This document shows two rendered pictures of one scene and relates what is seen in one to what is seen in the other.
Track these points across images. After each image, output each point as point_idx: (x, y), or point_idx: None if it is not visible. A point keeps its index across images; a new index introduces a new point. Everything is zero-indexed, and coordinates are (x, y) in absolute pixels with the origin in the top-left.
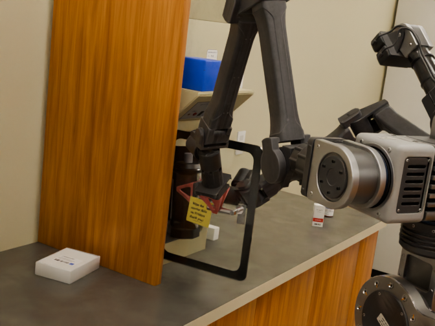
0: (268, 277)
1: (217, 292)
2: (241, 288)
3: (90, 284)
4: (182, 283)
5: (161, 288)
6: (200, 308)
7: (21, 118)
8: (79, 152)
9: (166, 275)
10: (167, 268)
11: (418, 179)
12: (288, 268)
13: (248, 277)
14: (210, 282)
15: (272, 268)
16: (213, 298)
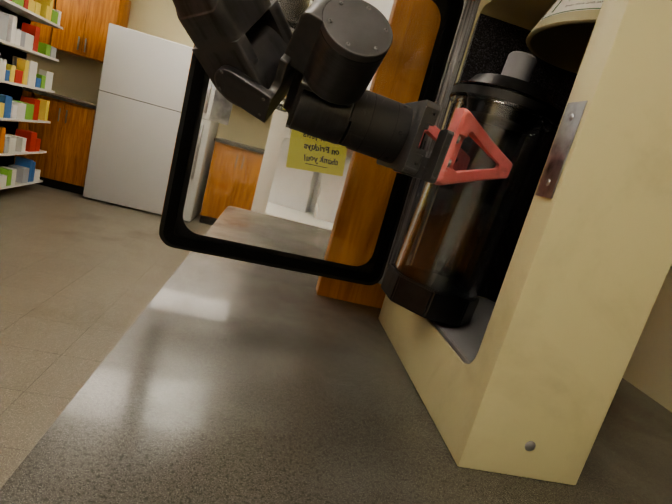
0: (120, 365)
1: (212, 288)
2: (173, 305)
3: None
4: (290, 300)
5: (300, 285)
6: (206, 260)
7: None
8: None
9: (340, 314)
10: (366, 331)
11: None
12: (32, 472)
13: (183, 345)
14: (250, 310)
15: (123, 434)
16: (205, 276)
